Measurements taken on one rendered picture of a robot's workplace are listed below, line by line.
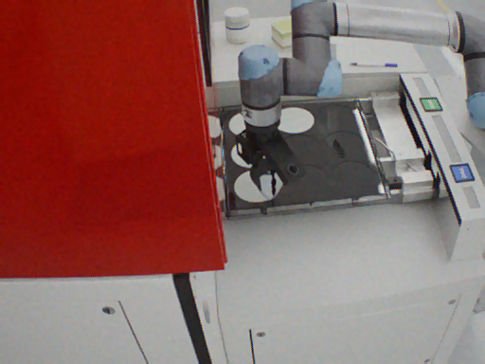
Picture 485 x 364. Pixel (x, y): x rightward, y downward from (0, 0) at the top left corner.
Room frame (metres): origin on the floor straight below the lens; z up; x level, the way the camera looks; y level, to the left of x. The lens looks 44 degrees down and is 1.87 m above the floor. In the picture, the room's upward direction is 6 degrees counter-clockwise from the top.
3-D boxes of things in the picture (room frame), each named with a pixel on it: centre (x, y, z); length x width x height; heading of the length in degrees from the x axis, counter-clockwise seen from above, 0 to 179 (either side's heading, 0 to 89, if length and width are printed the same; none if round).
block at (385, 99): (1.29, -0.40, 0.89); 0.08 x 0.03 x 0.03; 90
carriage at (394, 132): (1.12, -0.40, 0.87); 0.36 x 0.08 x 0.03; 0
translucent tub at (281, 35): (1.48, -0.17, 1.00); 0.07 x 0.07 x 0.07; 19
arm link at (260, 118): (0.97, -0.05, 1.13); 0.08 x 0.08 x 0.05
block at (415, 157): (1.05, -0.40, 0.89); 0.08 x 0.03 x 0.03; 90
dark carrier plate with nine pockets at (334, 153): (1.11, -0.14, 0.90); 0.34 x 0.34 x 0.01; 0
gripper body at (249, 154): (0.97, -0.05, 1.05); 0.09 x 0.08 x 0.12; 29
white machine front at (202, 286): (0.92, 0.09, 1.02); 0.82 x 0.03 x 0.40; 0
